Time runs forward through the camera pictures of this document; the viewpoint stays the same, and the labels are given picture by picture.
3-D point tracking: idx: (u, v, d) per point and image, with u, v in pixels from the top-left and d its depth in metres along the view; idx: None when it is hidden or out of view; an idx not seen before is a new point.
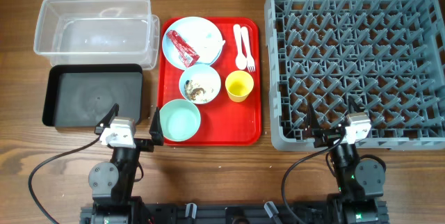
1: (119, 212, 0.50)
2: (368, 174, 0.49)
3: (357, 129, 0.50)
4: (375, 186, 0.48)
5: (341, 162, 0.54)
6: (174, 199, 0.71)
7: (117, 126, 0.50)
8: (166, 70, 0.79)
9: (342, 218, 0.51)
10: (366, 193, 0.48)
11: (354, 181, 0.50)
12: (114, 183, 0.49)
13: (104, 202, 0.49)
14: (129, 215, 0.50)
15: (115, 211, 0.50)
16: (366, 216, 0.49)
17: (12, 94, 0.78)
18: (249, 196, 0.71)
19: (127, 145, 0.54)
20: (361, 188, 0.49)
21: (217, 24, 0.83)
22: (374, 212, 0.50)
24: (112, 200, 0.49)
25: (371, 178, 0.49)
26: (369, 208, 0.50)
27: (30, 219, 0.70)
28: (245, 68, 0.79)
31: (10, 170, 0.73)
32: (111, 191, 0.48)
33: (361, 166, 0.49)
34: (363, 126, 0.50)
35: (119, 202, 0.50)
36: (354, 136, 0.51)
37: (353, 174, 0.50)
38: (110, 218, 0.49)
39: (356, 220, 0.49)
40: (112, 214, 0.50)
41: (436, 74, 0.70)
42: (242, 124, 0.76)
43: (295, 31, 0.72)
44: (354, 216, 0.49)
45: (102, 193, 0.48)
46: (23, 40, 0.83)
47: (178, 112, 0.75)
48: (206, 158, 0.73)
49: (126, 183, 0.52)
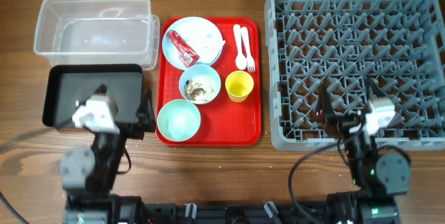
1: (97, 206, 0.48)
2: (390, 170, 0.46)
3: (383, 111, 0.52)
4: (398, 181, 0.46)
5: (357, 156, 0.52)
6: (173, 199, 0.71)
7: (94, 104, 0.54)
8: (166, 70, 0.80)
9: (356, 213, 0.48)
10: (387, 190, 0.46)
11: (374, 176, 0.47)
12: (86, 170, 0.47)
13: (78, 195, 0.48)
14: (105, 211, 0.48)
15: (87, 209, 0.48)
16: (384, 211, 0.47)
17: (12, 94, 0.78)
18: (249, 197, 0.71)
19: (108, 129, 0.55)
20: (382, 185, 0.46)
21: (217, 24, 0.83)
22: (392, 206, 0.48)
24: (86, 190, 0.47)
25: (394, 174, 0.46)
26: (387, 203, 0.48)
27: (30, 219, 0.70)
28: (245, 69, 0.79)
31: (10, 170, 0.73)
32: (83, 179, 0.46)
33: (384, 160, 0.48)
34: (385, 113, 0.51)
35: (97, 193, 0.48)
36: (377, 119, 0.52)
37: (374, 169, 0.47)
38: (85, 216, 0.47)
39: (372, 216, 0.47)
40: (88, 210, 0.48)
41: (436, 74, 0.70)
42: (243, 124, 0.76)
43: (295, 31, 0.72)
44: (371, 211, 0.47)
45: (75, 184, 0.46)
46: (23, 40, 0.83)
47: (178, 111, 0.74)
48: (206, 158, 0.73)
49: (105, 171, 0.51)
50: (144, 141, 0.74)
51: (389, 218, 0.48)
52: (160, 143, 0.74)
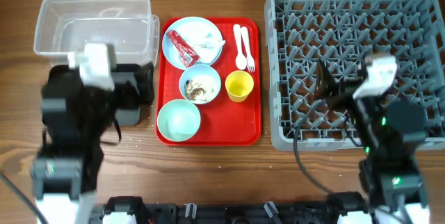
1: (70, 155, 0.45)
2: (401, 120, 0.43)
3: (379, 62, 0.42)
4: (415, 128, 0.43)
5: (360, 116, 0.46)
6: (174, 199, 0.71)
7: (92, 46, 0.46)
8: (166, 70, 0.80)
9: (376, 184, 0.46)
10: (404, 137, 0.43)
11: (386, 129, 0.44)
12: (69, 106, 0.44)
13: (57, 136, 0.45)
14: (80, 160, 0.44)
15: (59, 154, 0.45)
16: (406, 179, 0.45)
17: (12, 94, 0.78)
18: (249, 197, 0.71)
19: (100, 77, 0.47)
20: (398, 133, 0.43)
21: (217, 24, 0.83)
22: (416, 177, 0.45)
24: (66, 117, 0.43)
25: (406, 115, 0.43)
26: (409, 172, 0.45)
27: (31, 219, 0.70)
28: (245, 68, 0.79)
31: (10, 169, 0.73)
32: (65, 104, 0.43)
33: (393, 108, 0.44)
34: (388, 65, 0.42)
35: (77, 132, 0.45)
36: (373, 74, 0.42)
37: (386, 120, 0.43)
38: (56, 161, 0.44)
39: (393, 185, 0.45)
40: (60, 158, 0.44)
41: (436, 74, 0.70)
42: (243, 124, 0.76)
43: (295, 31, 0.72)
44: (392, 181, 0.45)
45: (54, 120, 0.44)
46: (23, 40, 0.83)
47: (178, 110, 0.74)
48: (206, 158, 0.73)
49: (90, 113, 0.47)
50: (144, 140, 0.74)
51: (413, 188, 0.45)
52: (160, 143, 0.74)
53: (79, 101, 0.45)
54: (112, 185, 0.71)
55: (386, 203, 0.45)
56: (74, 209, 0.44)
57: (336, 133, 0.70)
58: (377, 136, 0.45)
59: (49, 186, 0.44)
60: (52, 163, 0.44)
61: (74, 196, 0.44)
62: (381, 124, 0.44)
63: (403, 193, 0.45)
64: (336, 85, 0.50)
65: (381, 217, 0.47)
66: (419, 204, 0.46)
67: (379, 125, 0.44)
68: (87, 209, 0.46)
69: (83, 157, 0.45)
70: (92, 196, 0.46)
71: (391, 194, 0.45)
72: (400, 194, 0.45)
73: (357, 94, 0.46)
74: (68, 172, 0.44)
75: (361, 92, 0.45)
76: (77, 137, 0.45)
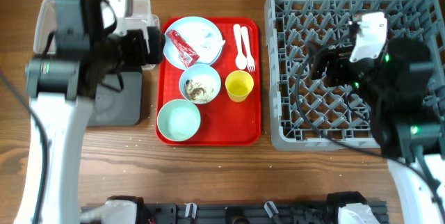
1: (68, 59, 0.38)
2: (407, 48, 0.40)
3: (368, 19, 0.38)
4: (420, 58, 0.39)
5: (352, 70, 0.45)
6: (173, 199, 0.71)
7: None
8: (166, 70, 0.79)
9: (390, 138, 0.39)
10: (411, 67, 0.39)
11: (392, 65, 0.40)
12: (87, 7, 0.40)
13: (63, 40, 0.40)
14: (81, 62, 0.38)
15: (74, 58, 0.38)
16: (425, 128, 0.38)
17: (12, 94, 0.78)
18: (249, 196, 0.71)
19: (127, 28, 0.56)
20: (406, 64, 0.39)
21: (217, 24, 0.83)
22: (435, 123, 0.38)
24: (77, 21, 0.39)
25: (411, 49, 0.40)
26: (427, 119, 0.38)
27: None
28: (245, 68, 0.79)
31: (10, 169, 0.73)
32: (82, 4, 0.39)
33: (397, 42, 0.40)
34: (377, 18, 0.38)
35: (83, 35, 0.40)
36: (366, 30, 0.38)
37: (389, 52, 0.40)
38: (53, 60, 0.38)
39: (410, 135, 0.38)
40: (56, 61, 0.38)
41: (436, 74, 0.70)
42: (243, 124, 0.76)
43: (295, 30, 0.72)
44: (410, 131, 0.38)
45: (67, 22, 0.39)
46: (23, 40, 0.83)
47: (178, 110, 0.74)
48: (206, 158, 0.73)
49: (106, 44, 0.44)
50: (143, 140, 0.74)
51: (434, 138, 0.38)
52: (160, 143, 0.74)
53: (94, 10, 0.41)
54: (112, 185, 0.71)
55: (402, 155, 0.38)
56: (68, 116, 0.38)
57: (336, 133, 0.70)
58: (382, 74, 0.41)
59: (44, 83, 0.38)
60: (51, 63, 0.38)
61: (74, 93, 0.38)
62: (384, 61, 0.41)
63: (422, 143, 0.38)
64: (327, 53, 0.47)
65: (399, 174, 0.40)
66: (439, 156, 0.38)
67: (384, 65, 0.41)
68: (82, 122, 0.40)
69: (85, 62, 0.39)
70: (86, 108, 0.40)
71: (407, 145, 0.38)
72: (418, 145, 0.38)
73: (353, 57, 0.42)
74: (65, 72, 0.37)
75: (357, 54, 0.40)
76: (94, 48, 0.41)
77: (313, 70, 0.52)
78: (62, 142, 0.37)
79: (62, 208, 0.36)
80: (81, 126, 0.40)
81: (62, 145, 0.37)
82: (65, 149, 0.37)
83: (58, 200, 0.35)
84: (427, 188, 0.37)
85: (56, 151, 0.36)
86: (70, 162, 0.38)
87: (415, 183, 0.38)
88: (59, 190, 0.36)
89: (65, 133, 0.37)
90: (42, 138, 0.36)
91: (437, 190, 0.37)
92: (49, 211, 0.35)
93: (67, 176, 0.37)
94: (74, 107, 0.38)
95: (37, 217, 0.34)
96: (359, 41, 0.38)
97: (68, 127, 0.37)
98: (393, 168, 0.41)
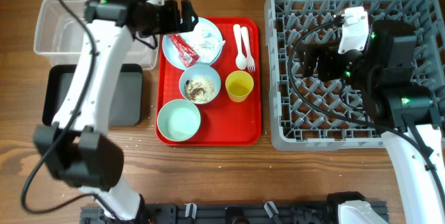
1: (117, 1, 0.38)
2: (391, 26, 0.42)
3: (351, 12, 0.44)
4: (406, 31, 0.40)
5: (346, 59, 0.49)
6: (174, 200, 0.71)
7: None
8: (166, 70, 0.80)
9: (382, 109, 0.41)
10: (395, 39, 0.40)
11: (378, 40, 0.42)
12: None
13: None
14: (130, 3, 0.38)
15: None
16: (415, 99, 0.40)
17: (12, 94, 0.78)
18: (249, 196, 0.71)
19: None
20: (388, 36, 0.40)
21: (217, 24, 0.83)
22: (427, 97, 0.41)
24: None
25: (396, 26, 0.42)
26: (420, 93, 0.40)
27: (30, 219, 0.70)
28: (245, 68, 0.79)
31: (10, 170, 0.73)
32: None
33: (382, 22, 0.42)
34: (358, 13, 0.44)
35: None
36: (350, 21, 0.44)
37: (373, 31, 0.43)
38: None
39: (402, 106, 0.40)
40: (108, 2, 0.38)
41: (436, 74, 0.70)
42: (243, 124, 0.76)
43: (295, 31, 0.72)
44: (401, 101, 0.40)
45: None
46: (23, 40, 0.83)
47: (178, 110, 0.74)
48: (206, 158, 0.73)
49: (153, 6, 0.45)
50: (144, 140, 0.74)
51: (424, 108, 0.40)
52: (160, 143, 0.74)
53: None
54: None
55: (394, 124, 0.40)
56: (115, 36, 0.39)
57: (336, 133, 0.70)
58: (370, 53, 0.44)
59: (99, 16, 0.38)
60: (103, 2, 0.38)
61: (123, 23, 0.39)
62: (371, 40, 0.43)
63: (412, 113, 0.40)
64: (316, 49, 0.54)
65: (391, 143, 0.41)
66: (430, 126, 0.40)
67: (370, 42, 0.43)
68: (124, 51, 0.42)
69: (133, 5, 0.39)
70: (128, 40, 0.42)
71: (399, 115, 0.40)
72: (408, 115, 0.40)
73: (341, 48, 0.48)
74: (114, 11, 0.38)
75: (344, 45, 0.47)
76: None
77: (305, 66, 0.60)
78: (108, 57, 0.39)
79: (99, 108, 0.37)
80: (122, 49, 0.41)
81: (108, 60, 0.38)
82: (109, 62, 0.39)
83: (96, 100, 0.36)
84: (420, 155, 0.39)
85: (102, 62, 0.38)
86: (109, 76, 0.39)
87: (409, 152, 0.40)
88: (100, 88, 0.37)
89: (111, 48, 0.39)
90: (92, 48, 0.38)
91: (430, 158, 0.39)
92: (88, 106, 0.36)
93: (106, 86, 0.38)
94: (122, 31, 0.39)
95: (78, 110, 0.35)
96: (345, 32, 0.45)
97: (115, 45, 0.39)
98: (386, 138, 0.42)
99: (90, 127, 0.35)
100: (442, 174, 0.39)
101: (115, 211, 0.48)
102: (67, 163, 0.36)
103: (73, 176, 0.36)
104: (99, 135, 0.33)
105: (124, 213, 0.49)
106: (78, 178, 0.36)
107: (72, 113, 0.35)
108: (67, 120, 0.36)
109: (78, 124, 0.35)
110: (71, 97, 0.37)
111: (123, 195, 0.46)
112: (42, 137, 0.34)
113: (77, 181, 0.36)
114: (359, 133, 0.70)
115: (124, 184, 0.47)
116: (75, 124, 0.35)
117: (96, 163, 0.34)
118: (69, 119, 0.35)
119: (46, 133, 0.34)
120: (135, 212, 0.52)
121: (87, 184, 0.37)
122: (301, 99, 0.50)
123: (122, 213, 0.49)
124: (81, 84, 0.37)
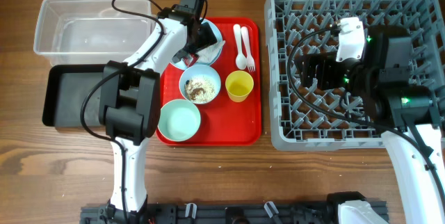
1: (179, 16, 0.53)
2: (386, 28, 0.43)
3: (347, 21, 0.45)
4: (400, 33, 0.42)
5: (343, 68, 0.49)
6: (174, 199, 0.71)
7: None
8: (166, 70, 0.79)
9: (383, 109, 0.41)
10: (390, 39, 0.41)
11: (374, 42, 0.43)
12: None
13: (179, 9, 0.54)
14: (190, 19, 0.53)
15: (188, 13, 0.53)
16: (414, 99, 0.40)
17: (12, 94, 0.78)
18: (248, 196, 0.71)
19: None
20: (384, 37, 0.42)
21: (217, 24, 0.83)
22: (427, 97, 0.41)
24: (192, 5, 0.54)
25: (391, 29, 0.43)
26: (420, 93, 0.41)
27: (30, 219, 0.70)
28: (245, 68, 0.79)
31: (10, 170, 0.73)
32: None
33: (377, 26, 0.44)
34: (352, 22, 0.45)
35: (190, 13, 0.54)
36: (345, 28, 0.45)
37: (369, 35, 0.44)
38: (176, 12, 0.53)
39: (402, 106, 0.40)
40: (173, 16, 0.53)
41: (436, 74, 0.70)
42: (242, 124, 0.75)
43: (295, 30, 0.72)
44: (401, 101, 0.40)
45: (184, 1, 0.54)
46: (23, 40, 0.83)
47: (178, 111, 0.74)
48: (206, 158, 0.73)
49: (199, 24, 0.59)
50: None
51: (423, 108, 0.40)
52: (160, 143, 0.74)
53: (201, 1, 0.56)
54: (111, 185, 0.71)
55: (394, 124, 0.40)
56: (179, 26, 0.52)
57: (336, 133, 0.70)
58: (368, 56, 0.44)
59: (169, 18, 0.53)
60: (172, 12, 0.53)
61: (185, 24, 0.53)
62: (367, 43, 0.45)
63: (412, 113, 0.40)
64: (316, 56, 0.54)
65: (391, 143, 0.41)
66: (430, 126, 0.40)
67: (367, 46, 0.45)
68: (179, 41, 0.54)
69: (188, 23, 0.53)
70: (183, 37, 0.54)
71: (399, 115, 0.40)
72: (409, 114, 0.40)
73: (338, 56, 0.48)
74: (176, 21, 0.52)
75: (341, 52, 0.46)
76: (195, 20, 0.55)
77: (304, 76, 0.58)
78: (172, 35, 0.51)
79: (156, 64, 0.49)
80: (180, 38, 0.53)
81: (171, 37, 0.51)
82: (172, 38, 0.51)
83: (158, 57, 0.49)
84: (420, 154, 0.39)
85: (167, 37, 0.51)
86: (169, 49, 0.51)
87: (409, 151, 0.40)
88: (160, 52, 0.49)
89: (174, 34, 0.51)
90: (161, 30, 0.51)
91: (429, 157, 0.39)
92: (151, 60, 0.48)
93: (165, 54, 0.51)
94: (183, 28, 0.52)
95: (144, 58, 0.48)
96: (341, 38, 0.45)
97: (177, 32, 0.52)
98: (386, 138, 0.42)
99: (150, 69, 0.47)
100: (442, 174, 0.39)
101: (124, 189, 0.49)
102: (119, 97, 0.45)
103: (119, 110, 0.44)
104: (156, 79, 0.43)
105: (131, 196, 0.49)
106: (122, 114, 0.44)
107: (140, 59, 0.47)
108: (133, 62, 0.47)
109: (142, 67, 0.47)
110: (140, 51, 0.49)
111: (140, 170, 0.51)
112: (111, 67, 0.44)
113: (119, 117, 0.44)
114: (359, 133, 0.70)
115: (143, 161, 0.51)
116: (140, 67, 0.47)
117: (146, 98, 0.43)
118: (137, 62, 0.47)
119: (117, 66, 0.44)
120: (138, 205, 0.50)
121: (126, 125, 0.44)
122: (301, 99, 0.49)
123: (126, 196, 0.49)
124: (148, 44, 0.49)
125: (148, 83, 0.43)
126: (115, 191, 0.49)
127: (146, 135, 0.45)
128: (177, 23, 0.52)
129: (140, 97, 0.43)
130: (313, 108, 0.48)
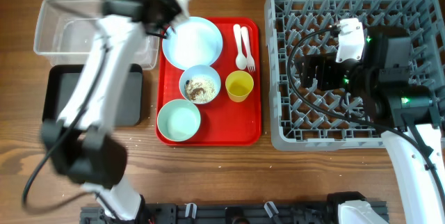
1: None
2: (386, 28, 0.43)
3: (346, 21, 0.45)
4: (400, 33, 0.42)
5: (343, 68, 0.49)
6: (174, 199, 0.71)
7: None
8: (167, 70, 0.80)
9: (383, 109, 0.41)
10: (389, 40, 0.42)
11: (374, 43, 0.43)
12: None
13: None
14: (146, 1, 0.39)
15: None
16: (414, 99, 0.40)
17: (12, 94, 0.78)
18: (249, 196, 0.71)
19: None
20: (383, 39, 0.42)
21: (217, 24, 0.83)
22: (427, 97, 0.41)
24: None
25: (391, 30, 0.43)
26: (420, 93, 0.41)
27: (30, 219, 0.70)
28: (245, 68, 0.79)
31: (10, 170, 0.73)
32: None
33: (377, 26, 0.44)
34: (353, 23, 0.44)
35: None
36: (345, 29, 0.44)
37: (368, 35, 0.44)
38: None
39: (402, 106, 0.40)
40: (122, 1, 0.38)
41: (436, 74, 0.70)
42: (243, 124, 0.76)
43: (295, 30, 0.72)
44: (401, 101, 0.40)
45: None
46: (23, 40, 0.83)
47: (177, 113, 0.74)
48: (206, 158, 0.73)
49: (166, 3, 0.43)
50: (144, 140, 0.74)
51: (423, 108, 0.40)
52: (160, 143, 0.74)
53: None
54: None
55: (394, 124, 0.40)
56: (127, 33, 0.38)
57: (336, 133, 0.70)
58: (367, 56, 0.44)
59: (115, 11, 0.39)
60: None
61: (135, 20, 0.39)
62: (367, 43, 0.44)
63: (412, 113, 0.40)
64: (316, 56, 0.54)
65: (391, 144, 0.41)
66: (430, 126, 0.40)
67: (366, 46, 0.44)
68: (134, 45, 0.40)
69: (146, 6, 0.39)
70: (139, 35, 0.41)
71: (399, 114, 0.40)
72: (409, 113, 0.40)
73: (338, 57, 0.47)
74: (128, 10, 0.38)
75: (340, 53, 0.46)
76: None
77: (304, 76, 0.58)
78: (121, 47, 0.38)
79: (106, 103, 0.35)
80: (134, 42, 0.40)
81: (119, 53, 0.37)
82: (122, 53, 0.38)
83: (103, 96, 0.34)
84: (420, 155, 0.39)
85: (113, 56, 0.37)
86: (123, 67, 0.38)
87: (409, 151, 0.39)
88: (108, 83, 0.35)
89: (124, 44, 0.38)
90: (104, 44, 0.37)
91: (429, 157, 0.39)
92: (95, 104, 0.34)
93: (117, 79, 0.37)
94: (133, 28, 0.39)
95: (85, 107, 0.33)
96: (341, 39, 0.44)
97: (128, 38, 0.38)
98: (386, 138, 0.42)
99: (96, 124, 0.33)
100: (442, 174, 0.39)
101: (117, 212, 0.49)
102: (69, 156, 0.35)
103: (78, 164, 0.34)
104: (103, 133, 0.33)
105: (126, 214, 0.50)
106: (77, 174, 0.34)
107: (80, 109, 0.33)
108: (73, 116, 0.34)
109: (84, 121, 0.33)
110: (80, 90, 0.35)
111: (126, 193, 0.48)
112: (49, 128, 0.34)
113: (76, 177, 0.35)
114: (359, 133, 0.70)
115: (125, 184, 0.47)
116: (81, 120, 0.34)
117: (97, 159, 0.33)
118: (76, 116, 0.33)
119: (53, 130, 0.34)
120: (135, 213, 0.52)
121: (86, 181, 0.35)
122: (301, 99, 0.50)
123: (122, 215, 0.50)
124: (91, 77, 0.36)
125: (98, 137, 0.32)
126: (110, 213, 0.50)
127: (112, 180, 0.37)
128: (126, 19, 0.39)
129: (89, 159, 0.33)
130: (313, 108, 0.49)
